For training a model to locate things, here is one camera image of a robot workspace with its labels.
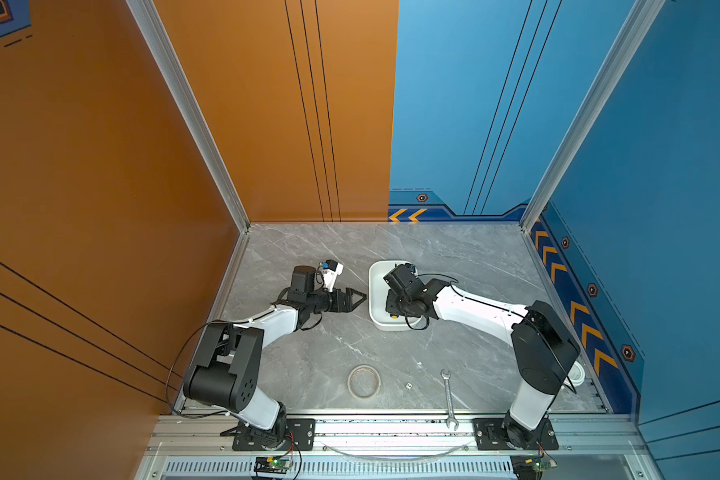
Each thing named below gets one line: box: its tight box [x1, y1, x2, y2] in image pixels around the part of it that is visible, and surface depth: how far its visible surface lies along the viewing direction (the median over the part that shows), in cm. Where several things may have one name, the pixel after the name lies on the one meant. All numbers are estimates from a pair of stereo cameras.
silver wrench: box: [440, 368, 459, 431], surface depth 80 cm
